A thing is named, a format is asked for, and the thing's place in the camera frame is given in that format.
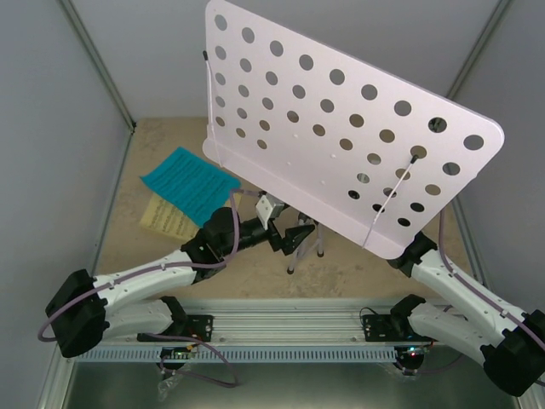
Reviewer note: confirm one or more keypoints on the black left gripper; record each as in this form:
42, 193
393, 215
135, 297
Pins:
288, 247

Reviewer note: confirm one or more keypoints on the white music stand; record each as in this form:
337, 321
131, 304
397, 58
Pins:
370, 156

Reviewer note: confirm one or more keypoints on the blue sheet music page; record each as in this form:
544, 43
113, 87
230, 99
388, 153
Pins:
194, 186

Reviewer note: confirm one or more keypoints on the yellow sheet music page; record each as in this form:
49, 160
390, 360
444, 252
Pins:
160, 216

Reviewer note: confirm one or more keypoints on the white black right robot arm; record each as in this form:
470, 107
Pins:
504, 339

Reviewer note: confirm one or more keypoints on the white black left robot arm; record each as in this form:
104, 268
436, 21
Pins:
87, 310

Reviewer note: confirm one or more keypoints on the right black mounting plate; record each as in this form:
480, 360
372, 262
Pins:
379, 328

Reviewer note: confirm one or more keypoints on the black mounting plate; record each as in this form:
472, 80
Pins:
196, 326
379, 328

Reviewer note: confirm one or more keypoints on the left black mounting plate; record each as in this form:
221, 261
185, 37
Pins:
196, 326

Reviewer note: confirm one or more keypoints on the right circuit board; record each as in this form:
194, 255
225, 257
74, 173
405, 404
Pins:
410, 353

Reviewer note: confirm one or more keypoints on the circuit board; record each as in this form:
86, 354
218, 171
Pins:
179, 353
410, 353

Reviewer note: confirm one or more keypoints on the left circuit board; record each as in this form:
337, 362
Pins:
179, 353

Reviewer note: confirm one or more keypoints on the clear plastic bag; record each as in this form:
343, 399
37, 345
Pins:
168, 383

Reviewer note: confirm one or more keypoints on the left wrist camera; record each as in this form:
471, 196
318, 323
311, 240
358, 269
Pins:
268, 208

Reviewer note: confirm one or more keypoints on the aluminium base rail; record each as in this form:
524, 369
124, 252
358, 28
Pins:
290, 321

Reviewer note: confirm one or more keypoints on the grey slotted cable duct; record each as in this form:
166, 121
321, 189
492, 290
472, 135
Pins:
248, 354

